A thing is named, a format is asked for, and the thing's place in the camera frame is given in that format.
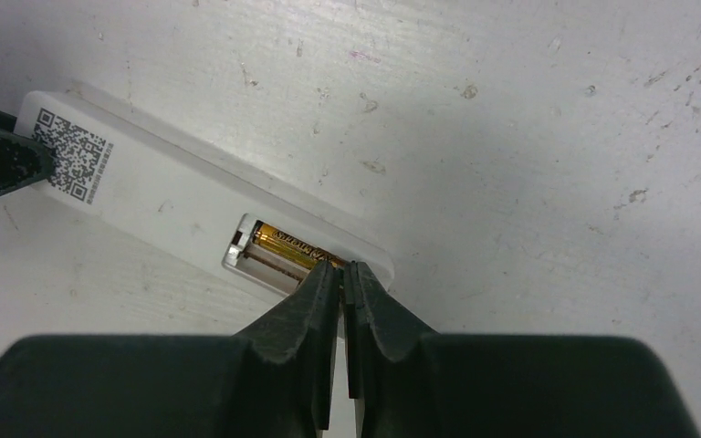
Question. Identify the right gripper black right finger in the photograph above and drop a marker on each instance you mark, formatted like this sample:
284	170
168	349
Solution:
408	380

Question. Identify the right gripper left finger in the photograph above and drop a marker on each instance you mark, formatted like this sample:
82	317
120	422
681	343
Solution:
271	379

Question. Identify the gold AAA battery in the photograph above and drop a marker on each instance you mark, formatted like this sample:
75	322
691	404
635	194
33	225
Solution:
288	247

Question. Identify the white remote control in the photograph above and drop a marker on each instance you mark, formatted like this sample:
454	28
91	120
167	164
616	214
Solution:
175	201

